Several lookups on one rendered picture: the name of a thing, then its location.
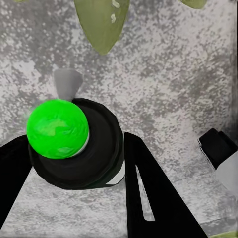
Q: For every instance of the insectifuge atomizer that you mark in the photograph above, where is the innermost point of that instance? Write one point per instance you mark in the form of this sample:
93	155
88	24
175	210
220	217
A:
75	143

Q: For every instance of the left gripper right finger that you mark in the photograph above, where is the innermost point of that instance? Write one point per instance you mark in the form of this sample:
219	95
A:
173	219

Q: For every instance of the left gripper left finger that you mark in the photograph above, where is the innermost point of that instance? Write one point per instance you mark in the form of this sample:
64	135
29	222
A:
15	166

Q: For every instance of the pot plant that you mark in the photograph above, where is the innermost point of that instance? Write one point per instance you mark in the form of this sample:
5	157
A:
95	17

